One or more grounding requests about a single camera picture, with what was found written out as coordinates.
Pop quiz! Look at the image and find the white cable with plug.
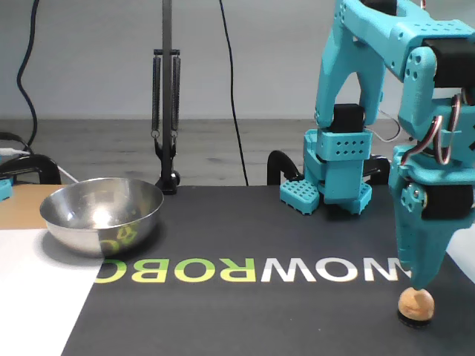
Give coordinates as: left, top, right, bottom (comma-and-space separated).
0, 147, 81, 185

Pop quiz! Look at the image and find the thin black hanging cable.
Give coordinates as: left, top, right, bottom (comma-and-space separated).
218, 0, 250, 187

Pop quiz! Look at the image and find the black cable with plug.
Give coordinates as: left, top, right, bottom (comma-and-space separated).
0, 131, 33, 154

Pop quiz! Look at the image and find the black table clamp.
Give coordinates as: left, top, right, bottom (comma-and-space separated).
266, 149, 304, 187
363, 154, 392, 186

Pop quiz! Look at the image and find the teal robot base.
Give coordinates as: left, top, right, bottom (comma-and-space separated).
278, 129, 374, 217

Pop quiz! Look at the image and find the small teal printed part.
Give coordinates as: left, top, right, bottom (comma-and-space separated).
0, 177, 15, 202

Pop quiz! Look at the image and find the black WOWROBO mat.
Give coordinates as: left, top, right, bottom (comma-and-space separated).
61, 185, 475, 356

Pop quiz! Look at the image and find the black C clamp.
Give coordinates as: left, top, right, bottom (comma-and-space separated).
0, 154, 63, 185

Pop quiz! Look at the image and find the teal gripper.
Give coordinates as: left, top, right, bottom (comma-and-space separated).
388, 145, 475, 291

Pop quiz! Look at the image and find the tan ball with black base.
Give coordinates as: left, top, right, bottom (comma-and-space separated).
397, 287, 435, 330

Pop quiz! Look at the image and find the dark blue hanging cable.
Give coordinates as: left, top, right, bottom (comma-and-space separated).
16, 0, 41, 155

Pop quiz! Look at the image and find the metal bowl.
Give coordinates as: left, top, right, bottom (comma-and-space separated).
39, 177, 165, 260

